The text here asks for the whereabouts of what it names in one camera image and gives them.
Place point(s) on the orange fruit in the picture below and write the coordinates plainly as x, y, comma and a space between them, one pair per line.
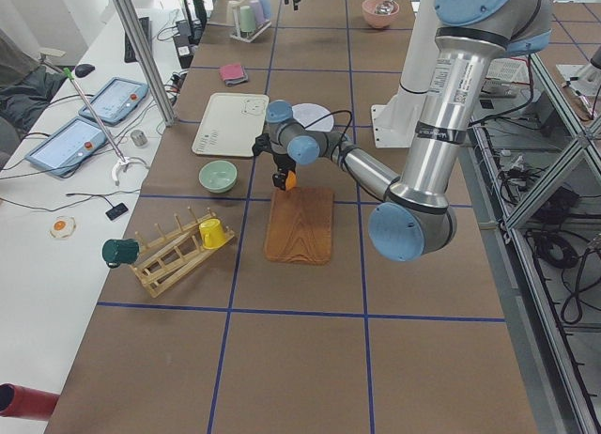
292, 180

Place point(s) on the white round plate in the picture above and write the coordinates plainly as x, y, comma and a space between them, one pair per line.
313, 117

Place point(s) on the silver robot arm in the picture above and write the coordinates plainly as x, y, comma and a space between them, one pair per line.
454, 41

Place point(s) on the cream bear tray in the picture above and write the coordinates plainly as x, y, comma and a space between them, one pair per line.
230, 124

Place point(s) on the blue pastel cup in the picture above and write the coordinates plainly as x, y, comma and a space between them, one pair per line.
266, 7

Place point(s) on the purple pastel cup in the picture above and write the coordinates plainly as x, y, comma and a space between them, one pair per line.
257, 9

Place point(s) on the green pastel cup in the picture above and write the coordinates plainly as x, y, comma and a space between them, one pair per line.
246, 20

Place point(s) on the wooden cutting board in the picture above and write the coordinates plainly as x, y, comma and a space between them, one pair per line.
300, 226

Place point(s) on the beige pastel cup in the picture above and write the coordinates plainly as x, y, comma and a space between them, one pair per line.
232, 12

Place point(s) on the green ceramic bowl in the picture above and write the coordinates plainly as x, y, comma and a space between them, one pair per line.
218, 176

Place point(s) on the yellow mug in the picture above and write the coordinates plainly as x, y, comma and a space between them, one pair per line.
212, 234

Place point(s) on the pink bowl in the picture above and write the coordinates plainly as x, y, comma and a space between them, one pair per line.
379, 20

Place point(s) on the metal scoop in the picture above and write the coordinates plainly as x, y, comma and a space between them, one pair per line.
385, 8

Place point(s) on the pink cloth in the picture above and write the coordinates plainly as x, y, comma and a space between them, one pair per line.
232, 71

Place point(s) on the wooden dish rack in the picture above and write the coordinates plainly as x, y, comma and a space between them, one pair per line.
167, 259

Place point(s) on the small metal cylinder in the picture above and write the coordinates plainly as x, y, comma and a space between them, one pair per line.
138, 138

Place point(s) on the metal rod with claw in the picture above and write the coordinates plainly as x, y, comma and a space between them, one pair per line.
123, 162

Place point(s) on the small black device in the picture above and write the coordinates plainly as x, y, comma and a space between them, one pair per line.
116, 211

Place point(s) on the dark green mug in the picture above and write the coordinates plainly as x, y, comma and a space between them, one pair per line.
118, 252

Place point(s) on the upper teach pendant tablet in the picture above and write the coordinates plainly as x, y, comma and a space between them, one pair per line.
117, 99

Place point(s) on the teach pendant tablet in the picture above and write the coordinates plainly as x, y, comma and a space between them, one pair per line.
117, 99
67, 148

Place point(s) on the lower teach pendant tablet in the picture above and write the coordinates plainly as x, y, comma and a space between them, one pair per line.
67, 148

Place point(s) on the black computer mouse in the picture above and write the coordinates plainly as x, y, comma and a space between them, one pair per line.
83, 70

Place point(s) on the fried egg toy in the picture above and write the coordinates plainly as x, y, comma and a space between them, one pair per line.
63, 227

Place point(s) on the seated person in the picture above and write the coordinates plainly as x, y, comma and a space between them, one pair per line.
27, 88

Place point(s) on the red cylinder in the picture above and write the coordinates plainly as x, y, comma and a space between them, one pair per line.
27, 403

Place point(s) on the white wire cup rack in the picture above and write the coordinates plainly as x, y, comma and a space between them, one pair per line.
236, 33

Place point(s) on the aluminium frame post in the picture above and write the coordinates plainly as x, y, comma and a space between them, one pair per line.
129, 19

